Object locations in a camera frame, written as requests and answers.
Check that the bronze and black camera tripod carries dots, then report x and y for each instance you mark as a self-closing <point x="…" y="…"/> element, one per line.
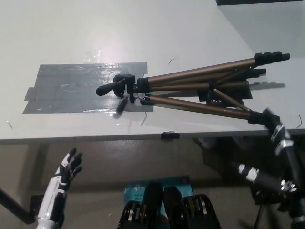
<point x="202" y="69"/>

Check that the teal cardboard box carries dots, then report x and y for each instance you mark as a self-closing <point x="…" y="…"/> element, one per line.
<point x="135" y="193"/>

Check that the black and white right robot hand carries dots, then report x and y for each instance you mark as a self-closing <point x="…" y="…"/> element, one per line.
<point x="294" y="164"/>

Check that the black floor equipment clutter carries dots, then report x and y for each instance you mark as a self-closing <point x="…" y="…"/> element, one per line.
<point x="262" y="196"/>

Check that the clear tape piece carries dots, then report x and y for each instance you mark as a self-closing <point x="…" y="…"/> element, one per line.
<point x="91" y="55"/>

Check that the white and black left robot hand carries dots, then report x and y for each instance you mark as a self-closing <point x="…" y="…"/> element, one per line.
<point x="56" y="188"/>

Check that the grey duct tape patch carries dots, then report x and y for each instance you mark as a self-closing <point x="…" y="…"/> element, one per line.
<point x="71" y="90"/>

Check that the black table leg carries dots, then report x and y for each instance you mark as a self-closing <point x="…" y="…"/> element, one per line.
<point x="14" y="205"/>

